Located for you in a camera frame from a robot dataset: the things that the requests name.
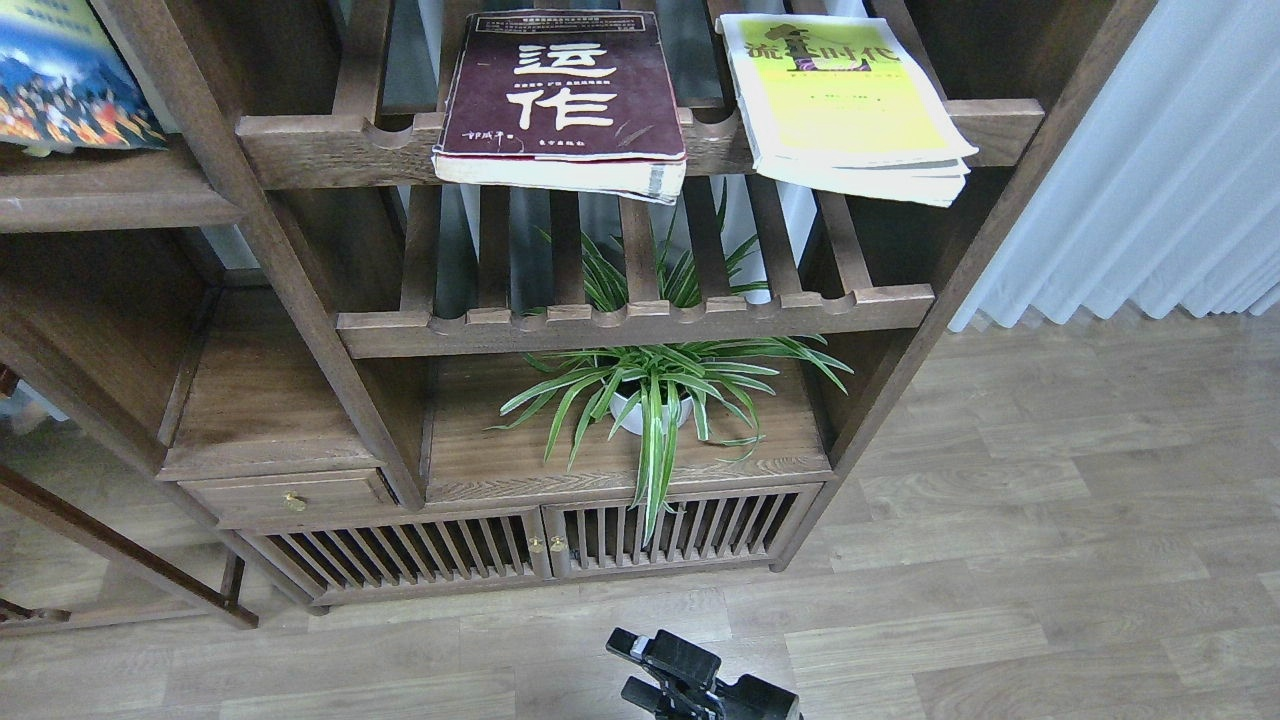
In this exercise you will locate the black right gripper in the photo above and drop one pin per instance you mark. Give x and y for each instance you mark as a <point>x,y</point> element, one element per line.
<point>688,685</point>

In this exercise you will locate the yellow green book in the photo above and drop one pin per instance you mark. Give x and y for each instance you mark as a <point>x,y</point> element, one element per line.
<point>838,105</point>

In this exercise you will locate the colourful 300 paperback book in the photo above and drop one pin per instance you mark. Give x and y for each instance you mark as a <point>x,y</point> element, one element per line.
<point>65,86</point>

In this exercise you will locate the white plant pot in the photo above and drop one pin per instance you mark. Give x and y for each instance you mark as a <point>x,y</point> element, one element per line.
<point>628,413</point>

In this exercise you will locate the dark wooden bookshelf unit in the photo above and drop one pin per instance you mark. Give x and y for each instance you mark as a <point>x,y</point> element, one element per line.
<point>280,301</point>

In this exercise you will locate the dark red book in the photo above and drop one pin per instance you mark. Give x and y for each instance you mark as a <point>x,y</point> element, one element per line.
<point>573,100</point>

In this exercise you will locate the white pleated curtain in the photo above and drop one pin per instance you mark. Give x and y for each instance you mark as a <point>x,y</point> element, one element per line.
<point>1167,195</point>

